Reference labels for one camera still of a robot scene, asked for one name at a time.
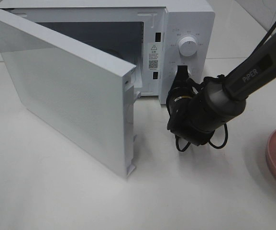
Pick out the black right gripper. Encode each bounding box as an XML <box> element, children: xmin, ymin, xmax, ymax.
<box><xmin>166</xmin><ymin>65</ymin><xmax>205</xmax><ymax>120</ymax></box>

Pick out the lower white round knob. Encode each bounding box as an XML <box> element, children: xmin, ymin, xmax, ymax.
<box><xmin>177</xmin><ymin>65</ymin><xmax>192</xmax><ymax>79</ymax></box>

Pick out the white microwave oven body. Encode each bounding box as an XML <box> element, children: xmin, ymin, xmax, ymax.
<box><xmin>0</xmin><ymin>0</ymin><xmax>215</xmax><ymax>104</ymax></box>

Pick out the upper white round knob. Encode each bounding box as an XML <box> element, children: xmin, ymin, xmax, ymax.
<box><xmin>178</xmin><ymin>35</ymin><xmax>198</xmax><ymax>57</ymax></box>

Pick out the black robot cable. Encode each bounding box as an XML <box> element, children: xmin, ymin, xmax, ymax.
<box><xmin>175</xmin><ymin>124</ymin><xmax>229</xmax><ymax>152</ymax></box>

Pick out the white microwave door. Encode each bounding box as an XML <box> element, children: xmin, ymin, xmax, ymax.
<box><xmin>0</xmin><ymin>10</ymin><xmax>135</xmax><ymax>178</ymax></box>

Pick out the white warning sticker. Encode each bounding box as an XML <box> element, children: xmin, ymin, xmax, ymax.
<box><xmin>147</xmin><ymin>42</ymin><xmax>162</xmax><ymax>71</ymax></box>

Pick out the white round knob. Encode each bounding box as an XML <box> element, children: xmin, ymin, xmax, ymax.
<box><xmin>178</xmin><ymin>35</ymin><xmax>198</xmax><ymax>57</ymax></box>
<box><xmin>177</xmin><ymin>65</ymin><xmax>192</xmax><ymax>79</ymax></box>

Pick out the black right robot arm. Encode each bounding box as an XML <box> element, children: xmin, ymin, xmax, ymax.
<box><xmin>166</xmin><ymin>33</ymin><xmax>276</xmax><ymax>146</ymax></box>

